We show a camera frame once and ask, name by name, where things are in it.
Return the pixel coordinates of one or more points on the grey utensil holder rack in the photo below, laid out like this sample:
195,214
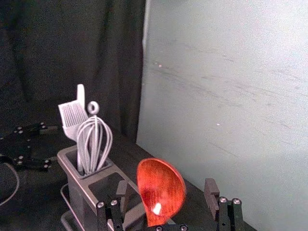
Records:
77,192

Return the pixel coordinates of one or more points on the grey slotted spatula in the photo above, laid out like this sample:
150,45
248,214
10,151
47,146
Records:
72,118

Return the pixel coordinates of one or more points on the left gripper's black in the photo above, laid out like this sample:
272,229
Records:
14,146

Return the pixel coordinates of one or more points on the red wooden spoon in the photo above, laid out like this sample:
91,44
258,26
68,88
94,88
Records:
161,185

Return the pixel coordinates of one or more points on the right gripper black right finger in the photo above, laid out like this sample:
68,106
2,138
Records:
228,214

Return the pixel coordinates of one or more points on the pale wall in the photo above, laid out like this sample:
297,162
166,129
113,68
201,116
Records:
240,96

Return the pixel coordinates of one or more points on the grey silicone whisk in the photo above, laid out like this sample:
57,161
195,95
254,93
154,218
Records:
92,139

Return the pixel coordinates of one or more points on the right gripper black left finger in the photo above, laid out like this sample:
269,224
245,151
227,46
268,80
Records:
108,216

